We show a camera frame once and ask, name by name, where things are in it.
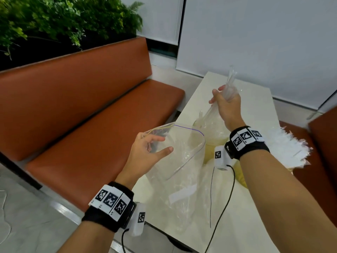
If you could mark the person's right forearm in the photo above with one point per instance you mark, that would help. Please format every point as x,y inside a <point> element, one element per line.
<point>284,208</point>

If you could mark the black table base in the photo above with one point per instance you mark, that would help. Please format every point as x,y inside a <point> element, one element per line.
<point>181,247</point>

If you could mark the yellow plastic jar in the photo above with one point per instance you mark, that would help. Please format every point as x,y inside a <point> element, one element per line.
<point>242,176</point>
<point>216,151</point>

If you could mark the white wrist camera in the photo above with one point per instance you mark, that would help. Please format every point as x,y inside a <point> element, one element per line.
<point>139,221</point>
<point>219,158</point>

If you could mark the thin black window bar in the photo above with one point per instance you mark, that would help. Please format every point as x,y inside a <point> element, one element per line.
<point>327,99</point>

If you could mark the white roller blind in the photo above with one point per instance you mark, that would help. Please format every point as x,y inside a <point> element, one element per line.
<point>158,18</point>

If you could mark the clear zip plastic bag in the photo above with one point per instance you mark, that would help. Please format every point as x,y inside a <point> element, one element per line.
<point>216,192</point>

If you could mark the person's right hand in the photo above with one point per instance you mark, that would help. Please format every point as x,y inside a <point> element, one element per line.
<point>231,113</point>

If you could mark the orange leather bench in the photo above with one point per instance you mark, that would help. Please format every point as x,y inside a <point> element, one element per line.
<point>79,115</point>
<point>323,155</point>

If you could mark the green fern plants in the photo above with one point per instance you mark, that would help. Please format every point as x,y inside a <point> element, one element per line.
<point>52,15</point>

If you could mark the black planter box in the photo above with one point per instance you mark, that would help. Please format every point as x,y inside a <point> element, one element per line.
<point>52,53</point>

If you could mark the clear plastic bag white label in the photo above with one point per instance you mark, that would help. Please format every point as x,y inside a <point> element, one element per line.
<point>179,168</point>

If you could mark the bundle of clear straws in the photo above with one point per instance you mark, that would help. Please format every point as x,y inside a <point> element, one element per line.
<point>231,86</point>

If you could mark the person's left hand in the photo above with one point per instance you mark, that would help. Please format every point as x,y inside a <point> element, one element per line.
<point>142,160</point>

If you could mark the black marker wristband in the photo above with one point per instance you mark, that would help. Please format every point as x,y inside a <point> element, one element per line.
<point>110,200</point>
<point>247,144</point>

